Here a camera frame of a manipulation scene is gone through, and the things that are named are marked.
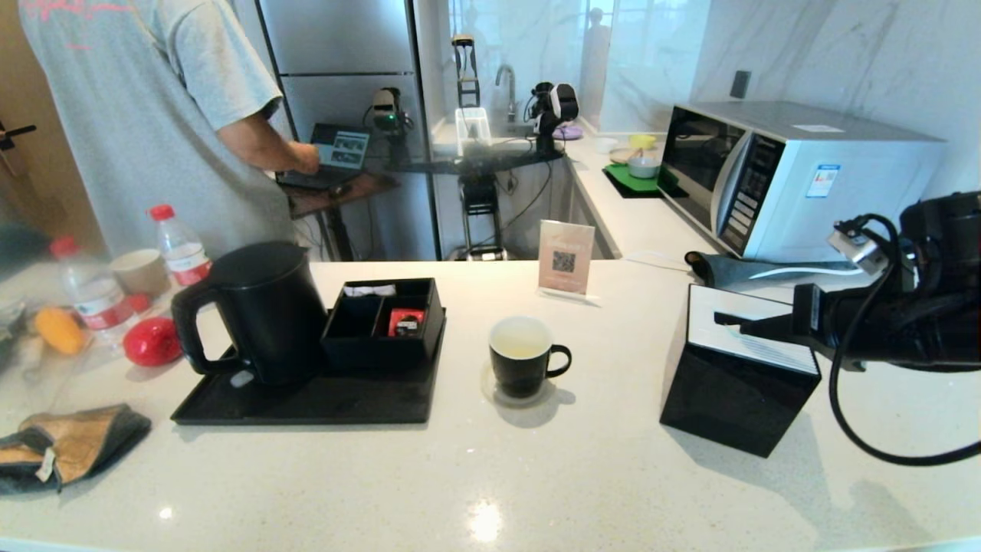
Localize beige round coaster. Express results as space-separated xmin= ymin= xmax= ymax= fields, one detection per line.
xmin=481 ymin=362 xmax=559 ymax=409

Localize black mug white inside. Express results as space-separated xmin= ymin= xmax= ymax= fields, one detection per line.
xmin=488 ymin=316 xmax=573 ymax=399

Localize red sachet packet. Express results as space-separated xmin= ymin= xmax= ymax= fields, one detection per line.
xmin=387 ymin=308 xmax=425 ymax=338

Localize open laptop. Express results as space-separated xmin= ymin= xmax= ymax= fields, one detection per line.
xmin=277 ymin=124 xmax=371 ymax=191

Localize brown and black cloth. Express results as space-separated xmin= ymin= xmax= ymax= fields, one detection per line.
xmin=0 ymin=404 xmax=152 ymax=495

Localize white power cable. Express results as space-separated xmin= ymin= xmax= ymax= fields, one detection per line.
xmin=755 ymin=264 xmax=865 ymax=281

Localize person's right forearm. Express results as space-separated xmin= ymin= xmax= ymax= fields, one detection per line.
xmin=217 ymin=113 xmax=306 ymax=174

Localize blurred red-capped water bottle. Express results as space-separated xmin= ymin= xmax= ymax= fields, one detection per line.
xmin=51 ymin=238 xmax=139 ymax=350

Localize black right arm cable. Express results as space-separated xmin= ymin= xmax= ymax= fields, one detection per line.
xmin=828 ymin=215 xmax=981 ymax=467

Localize person in grey t-shirt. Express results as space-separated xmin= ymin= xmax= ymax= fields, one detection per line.
xmin=19 ymin=0 xmax=321 ymax=258

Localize chrome sink faucet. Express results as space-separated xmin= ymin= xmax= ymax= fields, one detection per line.
xmin=494 ymin=64 xmax=518 ymax=123

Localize brown wooden desk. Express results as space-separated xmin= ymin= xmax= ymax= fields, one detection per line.
xmin=287 ymin=170 xmax=401 ymax=261

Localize black tissue box white lid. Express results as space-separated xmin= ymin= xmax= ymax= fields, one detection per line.
xmin=659 ymin=284 xmax=822 ymax=458

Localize black compartment organizer box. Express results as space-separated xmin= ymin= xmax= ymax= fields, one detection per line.
xmin=320 ymin=278 xmax=447 ymax=376

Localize silver refrigerator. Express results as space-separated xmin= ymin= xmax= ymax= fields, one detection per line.
xmin=257 ymin=0 xmax=441 ymax=261

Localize silver microwave oven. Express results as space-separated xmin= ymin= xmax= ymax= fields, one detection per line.
xmin=659 ymin=100 xmax=945 ymax=265

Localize black serving tray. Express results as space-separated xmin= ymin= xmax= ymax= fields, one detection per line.
xmin=170 ymin=307 xmax=447 ymax=425

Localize brown paper cup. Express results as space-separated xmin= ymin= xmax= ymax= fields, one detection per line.
xmin=110 ymin=248 xmax=171 ymax=298

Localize black door handle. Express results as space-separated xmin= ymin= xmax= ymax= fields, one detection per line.
xmin=0 ymin=123 xmax=38 ymax=153

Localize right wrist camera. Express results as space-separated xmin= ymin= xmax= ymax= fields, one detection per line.
xmin=827 ymin=221 xmax=894 ymax=277

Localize black pedestal table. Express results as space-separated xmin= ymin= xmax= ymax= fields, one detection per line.
xmin=387 ymin=146 xmax=564 ymax=261

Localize black electric kettle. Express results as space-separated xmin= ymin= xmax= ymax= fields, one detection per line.
xmin=170 ymin=240 xmax=329 ymax=386

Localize green placemat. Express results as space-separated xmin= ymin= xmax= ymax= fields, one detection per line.
xmin=602 ymin=163 xmax=679 ymax=200

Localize QR code sign stand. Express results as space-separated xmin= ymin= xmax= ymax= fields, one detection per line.
xmin=536 ymin=220 xmax=601 ymax=307

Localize brown wooden door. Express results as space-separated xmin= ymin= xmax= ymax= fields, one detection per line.
xmin=0 ymin=0 xmax=104 ymax=250

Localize red ball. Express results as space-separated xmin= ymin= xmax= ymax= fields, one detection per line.
xmin=123 ymin=316 xmax=183 ymax=367

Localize orange fruit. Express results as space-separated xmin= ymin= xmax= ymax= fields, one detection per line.
xmin=32 ymin=307 xmax=84 ymax=355

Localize camera device green light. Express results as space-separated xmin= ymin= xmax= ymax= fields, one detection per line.
xmin=364 ymin=88 xmax=411 ymax=133

